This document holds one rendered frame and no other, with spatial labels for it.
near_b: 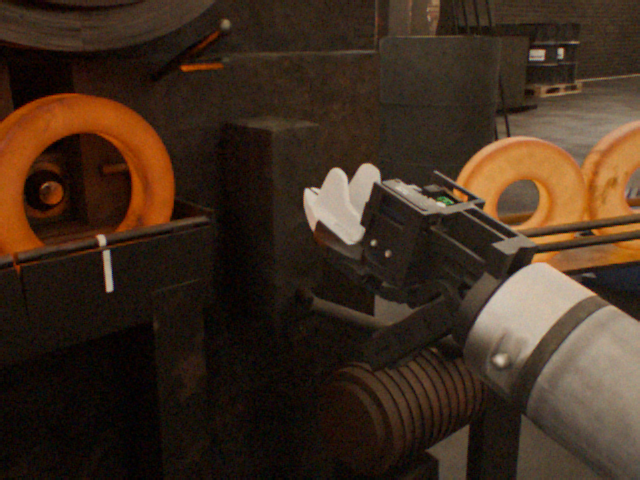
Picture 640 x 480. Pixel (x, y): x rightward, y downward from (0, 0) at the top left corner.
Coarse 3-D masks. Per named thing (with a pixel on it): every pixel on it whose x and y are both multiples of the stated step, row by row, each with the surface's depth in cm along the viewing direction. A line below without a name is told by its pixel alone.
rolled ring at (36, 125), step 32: (64, 96) 61; (0, 128) 59; (32, 128) 59; (64, 128) 61; (96, 128) 63; (128, 128) 65; (0, 160) 58; (32, 160) 60; (128, 160) 68; (160, 160) 68; (0, 192) 58; (160, 192) 69; (0, 224) 59; (128, 224) 69
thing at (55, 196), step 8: (32, 176) 71; (40, 176) 71; (48, 176) 71; (56, 176) 72; (32, 184) 70; (40, 184) 70; (48, 184) 70; (56, 184) 71; (64, 184) 73; (32, 192) 70; (40, 192) 70; (48, 192) 70; (56, 192) 71; (64, 192) 72; (32, 200) 71; (40, 200) 70; (48, 200) 71; (56, 200) 71; (40, 208) 72; (48, 208) 72
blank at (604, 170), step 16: (624, 128) 80; (608, 144) 79; (624, 144) 78; (592, 160) 80; (608, 160) 79; (624, 160) 79; (592, 176) 79; (608, 176) 79; (624, 176) 79; (592, 192) 80; (608, 192) 80; (624, 192) 80; (592, 208) 80; (608, 208) 80; (624, 208) 81
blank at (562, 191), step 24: (504, 144) 77; (528, 144) 77; (552, 144) 78; (480, 168) 77; (504, 168) 77; (528, 168) 78; (552, 168) 78; (576, 168) 78; (456, 192) 79; (480, 192) 78; (552, 192) 79; (576, 192) 79; (552, 216) 80; (576, 216) 80; (552, 240) 81
